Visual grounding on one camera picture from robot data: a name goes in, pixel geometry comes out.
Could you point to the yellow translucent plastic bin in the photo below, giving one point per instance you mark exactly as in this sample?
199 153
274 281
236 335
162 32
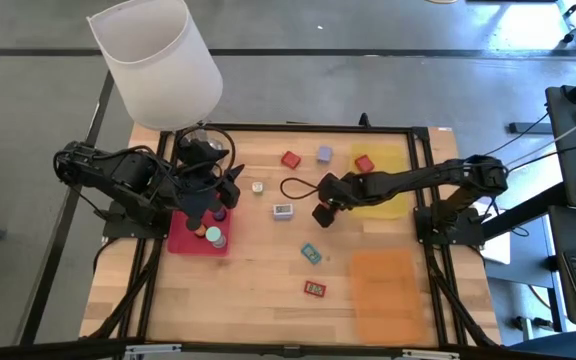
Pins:
388 160

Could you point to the grey desk foot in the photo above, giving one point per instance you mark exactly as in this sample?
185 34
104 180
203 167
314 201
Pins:
528 128

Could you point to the teal digital clock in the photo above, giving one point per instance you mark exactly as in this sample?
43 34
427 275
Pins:
311 253

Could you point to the red digital clock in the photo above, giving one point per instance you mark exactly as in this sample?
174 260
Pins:
314 288

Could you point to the large red cube box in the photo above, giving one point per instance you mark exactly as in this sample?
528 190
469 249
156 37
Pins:
364 163

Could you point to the silver frame bracket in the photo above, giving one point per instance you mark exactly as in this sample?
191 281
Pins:
430 355
153 349

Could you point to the black-lid jar blue contents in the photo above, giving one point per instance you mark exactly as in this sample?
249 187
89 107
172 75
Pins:
219 215

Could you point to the lavender cube box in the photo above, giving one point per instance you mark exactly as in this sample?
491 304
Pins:
324 153

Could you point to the teal-lid glass jar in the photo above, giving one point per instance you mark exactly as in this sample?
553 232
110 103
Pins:
213 233

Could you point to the orange translucent plastic bin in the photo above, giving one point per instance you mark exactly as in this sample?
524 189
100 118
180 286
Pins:
388 300

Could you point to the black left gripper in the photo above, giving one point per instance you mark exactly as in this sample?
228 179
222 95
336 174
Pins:
200 170

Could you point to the small red cube box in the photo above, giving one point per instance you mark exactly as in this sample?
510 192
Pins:
291 160

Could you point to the blue chair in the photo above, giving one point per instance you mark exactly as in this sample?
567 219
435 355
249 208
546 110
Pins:
568 347

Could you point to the white rectangular block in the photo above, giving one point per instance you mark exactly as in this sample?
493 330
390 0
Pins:
283 210

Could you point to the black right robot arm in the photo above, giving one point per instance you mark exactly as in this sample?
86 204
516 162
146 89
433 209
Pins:
418 177

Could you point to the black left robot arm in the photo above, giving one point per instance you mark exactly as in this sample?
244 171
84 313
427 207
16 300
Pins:
128 180

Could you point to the pink translucent plastic bin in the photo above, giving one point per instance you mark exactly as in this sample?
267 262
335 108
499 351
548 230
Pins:
183 242

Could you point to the black-lid jar orange contents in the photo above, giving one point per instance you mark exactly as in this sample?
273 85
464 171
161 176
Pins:
194 224

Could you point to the black aluminium table frame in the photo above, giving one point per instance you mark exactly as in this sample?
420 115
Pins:
293 128

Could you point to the black frame mount knob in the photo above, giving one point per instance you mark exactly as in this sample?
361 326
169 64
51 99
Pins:
364 120

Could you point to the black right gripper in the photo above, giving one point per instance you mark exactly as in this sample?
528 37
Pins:
338 190

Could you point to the black floor frame bar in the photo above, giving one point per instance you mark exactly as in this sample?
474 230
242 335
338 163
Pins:
50 275

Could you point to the table lamp white shade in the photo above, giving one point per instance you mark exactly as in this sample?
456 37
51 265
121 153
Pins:
158 65

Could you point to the small white die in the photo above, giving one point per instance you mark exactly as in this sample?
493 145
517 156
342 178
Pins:
257 187

